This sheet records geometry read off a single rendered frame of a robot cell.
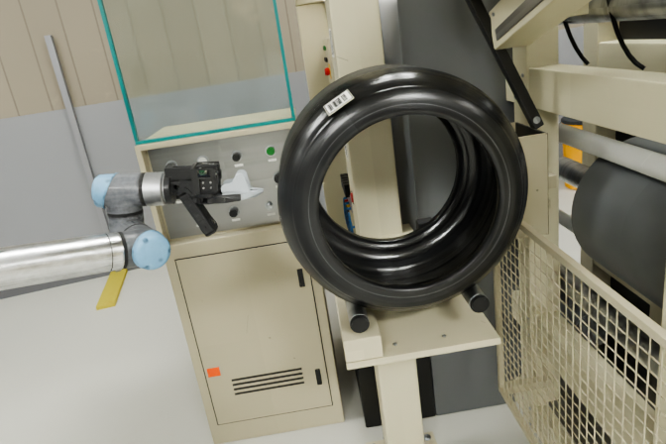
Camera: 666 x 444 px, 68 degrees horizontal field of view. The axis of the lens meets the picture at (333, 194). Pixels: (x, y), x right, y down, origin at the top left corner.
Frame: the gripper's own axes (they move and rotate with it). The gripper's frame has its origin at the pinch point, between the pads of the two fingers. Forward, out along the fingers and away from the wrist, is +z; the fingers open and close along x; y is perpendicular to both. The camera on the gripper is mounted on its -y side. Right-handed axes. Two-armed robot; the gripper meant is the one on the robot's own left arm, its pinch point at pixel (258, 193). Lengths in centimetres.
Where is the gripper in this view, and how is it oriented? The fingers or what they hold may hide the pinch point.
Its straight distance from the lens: 114.2
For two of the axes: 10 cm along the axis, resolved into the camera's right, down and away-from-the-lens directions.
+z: 10.0, -0.4, 0.7
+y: -0.2, -9.6, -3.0
